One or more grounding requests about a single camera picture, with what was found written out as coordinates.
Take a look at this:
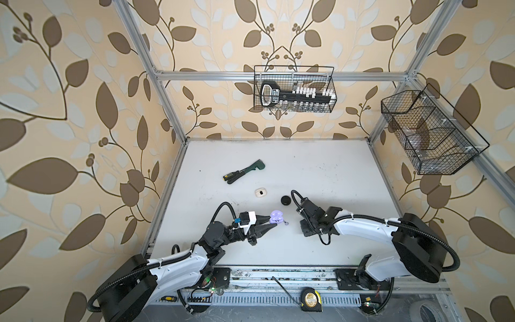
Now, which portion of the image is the black round charging case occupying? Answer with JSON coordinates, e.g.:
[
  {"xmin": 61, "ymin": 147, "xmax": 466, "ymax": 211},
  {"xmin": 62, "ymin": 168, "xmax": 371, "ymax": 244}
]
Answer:
[{"xmin": 280, "ymin": 195, "xmax": 292, "ymax": 206}]

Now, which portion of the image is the black wire basket with tools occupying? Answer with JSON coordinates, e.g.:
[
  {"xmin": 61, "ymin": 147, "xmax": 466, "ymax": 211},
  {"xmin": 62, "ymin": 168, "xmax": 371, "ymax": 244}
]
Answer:
[{"xmin": 253, "ymin": 64, "xmax": 337, "ymax": 114}]

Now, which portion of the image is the aluminium frame post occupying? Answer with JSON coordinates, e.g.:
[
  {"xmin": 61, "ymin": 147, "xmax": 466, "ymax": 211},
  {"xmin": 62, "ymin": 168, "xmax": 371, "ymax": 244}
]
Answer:
[{"xmin": 113, "ymin": 0, "xmax": 187, "ymax": 146}]

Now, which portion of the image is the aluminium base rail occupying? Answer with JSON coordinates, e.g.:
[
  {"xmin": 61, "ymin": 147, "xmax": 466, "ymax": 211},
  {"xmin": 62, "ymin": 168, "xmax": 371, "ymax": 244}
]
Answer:
[{"xmin": 147, "ymin": 266, "xmax": 451, "ymax": 314}]

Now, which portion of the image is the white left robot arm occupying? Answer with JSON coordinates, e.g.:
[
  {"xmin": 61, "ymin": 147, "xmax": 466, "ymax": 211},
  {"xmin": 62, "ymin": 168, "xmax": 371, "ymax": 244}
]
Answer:
[{"xmin": 87, "ymin": 202, "xmax": 277, "ymax": 321}]

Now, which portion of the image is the black socket set holder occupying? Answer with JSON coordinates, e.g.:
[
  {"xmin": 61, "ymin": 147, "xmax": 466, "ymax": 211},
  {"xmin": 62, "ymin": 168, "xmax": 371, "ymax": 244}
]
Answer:
[{"xmin": 258, "ymin": 80, "xmax": 336, "ymax": 107}]

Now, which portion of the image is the green black rivet tool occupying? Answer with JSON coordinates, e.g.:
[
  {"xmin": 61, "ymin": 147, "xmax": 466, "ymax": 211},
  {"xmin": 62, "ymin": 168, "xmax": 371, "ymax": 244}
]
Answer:
[{"xmin": 225, "ymin": 160, "xmax": 266, "ymax": 185}]

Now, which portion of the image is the yellow black tape measure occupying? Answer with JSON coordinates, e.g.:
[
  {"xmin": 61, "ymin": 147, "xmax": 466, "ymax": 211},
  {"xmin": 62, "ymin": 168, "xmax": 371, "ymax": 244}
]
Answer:
[{"xmin": 300, "ymin": 287, "xmax": 323, "ymax": 312}]

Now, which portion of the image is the cream earbud charging case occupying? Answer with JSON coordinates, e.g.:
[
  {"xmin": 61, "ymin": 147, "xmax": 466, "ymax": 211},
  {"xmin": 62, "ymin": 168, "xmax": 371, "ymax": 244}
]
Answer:
[{"xmin": 255, "ymin": 188, "xmax": 268, "ymax": 198}]

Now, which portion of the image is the purple earbud charging case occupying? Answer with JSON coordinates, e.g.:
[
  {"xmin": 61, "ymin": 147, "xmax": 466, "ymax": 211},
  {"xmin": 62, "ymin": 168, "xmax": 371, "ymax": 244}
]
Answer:
[{"xmin": 269, "ymin": 210, "xmax": 284, "ymax": 224}]

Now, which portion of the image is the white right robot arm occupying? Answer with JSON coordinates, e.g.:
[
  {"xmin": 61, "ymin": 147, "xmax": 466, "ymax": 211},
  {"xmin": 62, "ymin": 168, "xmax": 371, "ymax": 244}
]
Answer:
[{"xmin": 290, "ymin": 190, "xmax": 461, "ymax": 289}]

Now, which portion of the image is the small yellow handled screwdriver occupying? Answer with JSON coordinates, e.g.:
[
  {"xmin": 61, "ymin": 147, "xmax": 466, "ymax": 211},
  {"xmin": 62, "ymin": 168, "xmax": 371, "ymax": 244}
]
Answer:
[{"xmin": 160, "ymin": 296, "xmax": 177, "ymax": 303}]

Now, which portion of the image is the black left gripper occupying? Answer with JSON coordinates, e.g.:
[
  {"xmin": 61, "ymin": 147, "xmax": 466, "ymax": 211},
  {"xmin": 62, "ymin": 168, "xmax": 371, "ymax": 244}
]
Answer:
[{"xmin": 216, "ymin": 214, "xmax": 275, "ymax": 250}]

